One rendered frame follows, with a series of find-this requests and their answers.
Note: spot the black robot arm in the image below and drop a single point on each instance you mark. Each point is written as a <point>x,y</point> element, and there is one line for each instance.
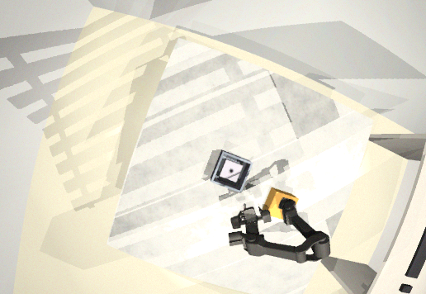
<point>256,245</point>

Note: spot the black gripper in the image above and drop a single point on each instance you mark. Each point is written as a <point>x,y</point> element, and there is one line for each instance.
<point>237,222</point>

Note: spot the white flat plate with hole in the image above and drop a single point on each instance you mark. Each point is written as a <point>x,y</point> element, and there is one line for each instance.
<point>234,173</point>

